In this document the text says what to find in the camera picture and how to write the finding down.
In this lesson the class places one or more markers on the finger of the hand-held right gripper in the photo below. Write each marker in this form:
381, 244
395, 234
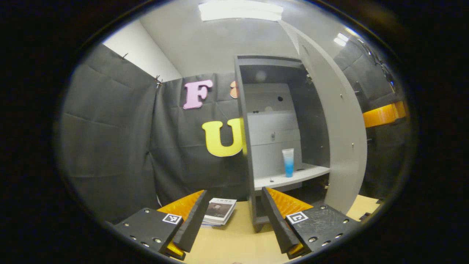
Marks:
381, 115

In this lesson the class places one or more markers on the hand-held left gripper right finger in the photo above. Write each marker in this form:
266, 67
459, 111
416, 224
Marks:
278, 223

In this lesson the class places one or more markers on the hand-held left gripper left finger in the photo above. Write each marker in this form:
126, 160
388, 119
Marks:
190, 227

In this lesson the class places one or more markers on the grey cabinet door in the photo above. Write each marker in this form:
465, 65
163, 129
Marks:
344, 128

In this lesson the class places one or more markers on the white blue bottle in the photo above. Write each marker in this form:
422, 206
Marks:
288, 163

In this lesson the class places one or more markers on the white cabinet shelf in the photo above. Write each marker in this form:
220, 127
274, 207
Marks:
293, 178

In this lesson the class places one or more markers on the dark grey cabinet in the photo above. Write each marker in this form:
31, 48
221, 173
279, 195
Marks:
315, 121

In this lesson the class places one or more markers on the metal cabinet door hinge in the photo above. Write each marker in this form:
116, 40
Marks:
310, 79

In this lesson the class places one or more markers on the paperback book with portrait cover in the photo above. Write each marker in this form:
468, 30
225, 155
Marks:
220, 211

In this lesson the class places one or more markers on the small ceiling light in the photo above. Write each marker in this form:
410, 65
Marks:
341, 39

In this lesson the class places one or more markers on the black backdrop cloth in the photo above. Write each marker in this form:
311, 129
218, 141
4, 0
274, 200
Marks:
110, 146

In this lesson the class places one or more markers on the large ceiling light panel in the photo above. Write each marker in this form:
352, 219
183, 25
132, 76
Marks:
240, 11

